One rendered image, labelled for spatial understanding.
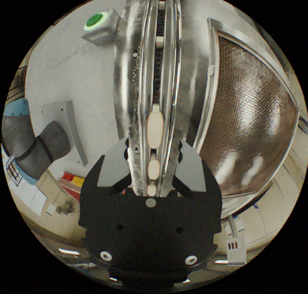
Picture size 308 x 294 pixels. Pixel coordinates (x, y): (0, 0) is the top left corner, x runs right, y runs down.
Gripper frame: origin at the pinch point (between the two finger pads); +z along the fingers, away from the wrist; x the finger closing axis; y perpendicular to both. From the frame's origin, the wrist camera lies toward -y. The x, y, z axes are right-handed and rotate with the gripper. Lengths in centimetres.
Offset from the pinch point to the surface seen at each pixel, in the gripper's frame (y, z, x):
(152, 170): 15.3, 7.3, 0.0
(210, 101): -5.9, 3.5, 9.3
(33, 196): 228, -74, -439
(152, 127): 1.3, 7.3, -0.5
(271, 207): 181, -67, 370
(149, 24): -22.7, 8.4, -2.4
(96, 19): -23.2, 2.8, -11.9
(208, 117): -2.8, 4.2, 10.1
